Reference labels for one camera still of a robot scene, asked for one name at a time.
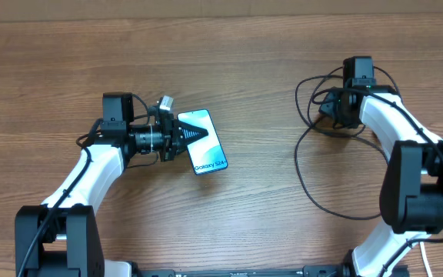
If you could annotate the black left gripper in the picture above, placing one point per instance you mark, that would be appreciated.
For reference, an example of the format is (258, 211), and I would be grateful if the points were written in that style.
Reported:
(173, 143)

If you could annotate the Samsung Galaxy smartphone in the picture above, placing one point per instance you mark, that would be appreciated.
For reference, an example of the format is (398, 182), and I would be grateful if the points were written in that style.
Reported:
(206, 154)

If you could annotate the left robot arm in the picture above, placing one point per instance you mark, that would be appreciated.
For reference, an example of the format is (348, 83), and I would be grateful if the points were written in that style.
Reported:
(59, 237)

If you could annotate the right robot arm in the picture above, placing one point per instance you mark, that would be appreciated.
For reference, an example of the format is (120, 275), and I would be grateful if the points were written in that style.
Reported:
(411, 197)

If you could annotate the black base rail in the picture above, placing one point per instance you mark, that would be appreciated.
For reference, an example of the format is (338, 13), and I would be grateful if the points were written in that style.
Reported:
(306, 271)

